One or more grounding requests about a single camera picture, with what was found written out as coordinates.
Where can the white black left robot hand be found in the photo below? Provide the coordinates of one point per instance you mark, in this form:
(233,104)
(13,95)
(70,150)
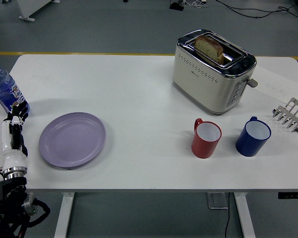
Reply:
(8,153)

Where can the large brown bread slice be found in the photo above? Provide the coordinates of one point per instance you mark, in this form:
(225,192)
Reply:
(207,47)

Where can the white furniture base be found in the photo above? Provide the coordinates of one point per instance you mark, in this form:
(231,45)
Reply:
(29,7)

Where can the cream chrome toaster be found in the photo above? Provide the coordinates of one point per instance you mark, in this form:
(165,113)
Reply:
(201,84)

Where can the small bread slice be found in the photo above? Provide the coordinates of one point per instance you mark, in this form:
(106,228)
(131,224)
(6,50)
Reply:
(221,58)

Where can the red mug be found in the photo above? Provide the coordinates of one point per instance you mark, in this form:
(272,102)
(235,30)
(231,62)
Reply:
(203,146)

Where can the metal toast rack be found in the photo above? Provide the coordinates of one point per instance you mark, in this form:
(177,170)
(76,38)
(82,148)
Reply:
(294,111)

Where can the white table leg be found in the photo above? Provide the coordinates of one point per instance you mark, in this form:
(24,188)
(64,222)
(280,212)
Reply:
(64,215)
(244,215)

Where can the black table control panel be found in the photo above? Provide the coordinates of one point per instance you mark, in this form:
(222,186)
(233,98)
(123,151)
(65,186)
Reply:
(293,195)

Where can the blue mug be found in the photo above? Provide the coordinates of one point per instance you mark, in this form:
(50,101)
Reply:
(248,145)

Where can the purple round plate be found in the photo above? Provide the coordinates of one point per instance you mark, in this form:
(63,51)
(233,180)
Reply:
(72,140)

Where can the grey floor plate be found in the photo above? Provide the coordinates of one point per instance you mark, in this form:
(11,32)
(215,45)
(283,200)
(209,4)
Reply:
(216,200)

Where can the black power adapter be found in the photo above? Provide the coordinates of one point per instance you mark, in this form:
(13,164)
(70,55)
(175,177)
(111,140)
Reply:
(176,6)

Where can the white paper sheet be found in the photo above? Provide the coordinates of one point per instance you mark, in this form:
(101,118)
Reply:
(278,86)

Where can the blue plastic drink bottle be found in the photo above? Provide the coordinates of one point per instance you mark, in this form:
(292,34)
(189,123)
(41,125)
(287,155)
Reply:
(2,86)

